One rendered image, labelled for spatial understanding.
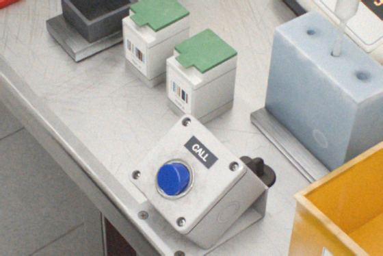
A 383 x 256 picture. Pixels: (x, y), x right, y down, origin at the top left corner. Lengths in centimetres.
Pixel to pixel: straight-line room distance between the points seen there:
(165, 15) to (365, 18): 18
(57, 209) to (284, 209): 115
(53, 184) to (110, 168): 113
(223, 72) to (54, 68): 17
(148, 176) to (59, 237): 113
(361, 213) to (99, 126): 24
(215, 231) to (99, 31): 25
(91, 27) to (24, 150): 114
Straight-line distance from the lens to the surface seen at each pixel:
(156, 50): 78
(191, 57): 74
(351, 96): 67
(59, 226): 180
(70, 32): 85
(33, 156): 193
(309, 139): 74
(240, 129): 78
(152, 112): 79
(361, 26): 83
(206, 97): 75
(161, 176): 65
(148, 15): 78
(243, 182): 65
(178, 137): 67
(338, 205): 66
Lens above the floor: 144
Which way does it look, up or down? 49 degrees down
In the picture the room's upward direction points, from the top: 1 degrees counter-clockwise
